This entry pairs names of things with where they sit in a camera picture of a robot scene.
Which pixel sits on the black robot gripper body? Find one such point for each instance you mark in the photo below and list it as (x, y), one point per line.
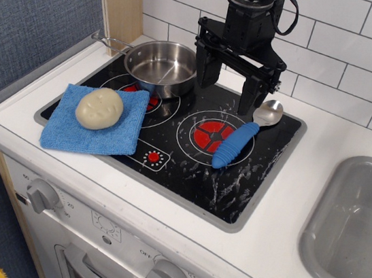
(243, 41)

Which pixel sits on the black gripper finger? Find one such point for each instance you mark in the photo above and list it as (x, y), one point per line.
(253, 94)
(208, 65)

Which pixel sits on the beige toy potato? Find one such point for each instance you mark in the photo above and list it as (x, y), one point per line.
(99, 109)

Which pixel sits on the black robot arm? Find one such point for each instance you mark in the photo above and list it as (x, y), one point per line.
(243, 43)

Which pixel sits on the black toy stovetop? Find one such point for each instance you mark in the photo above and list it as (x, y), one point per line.
(174, 152)

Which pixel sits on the stainless steel pot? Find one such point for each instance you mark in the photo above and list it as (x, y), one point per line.
(163, 68)

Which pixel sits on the blue microfiber cloth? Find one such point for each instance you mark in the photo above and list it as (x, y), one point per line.
(63, 132)

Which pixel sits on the grey sink basin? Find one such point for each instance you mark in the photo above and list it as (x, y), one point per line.
(337, 240)

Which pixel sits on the grey left oven knob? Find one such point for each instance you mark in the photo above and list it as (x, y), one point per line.
(41, 195)

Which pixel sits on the white toy oven front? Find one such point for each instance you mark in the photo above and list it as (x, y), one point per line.
(72, 240)

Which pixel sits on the blue handled metal spoon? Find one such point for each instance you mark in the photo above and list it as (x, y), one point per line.
(268, 114)

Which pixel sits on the light wooden side post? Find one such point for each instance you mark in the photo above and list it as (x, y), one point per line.
(123, 21)

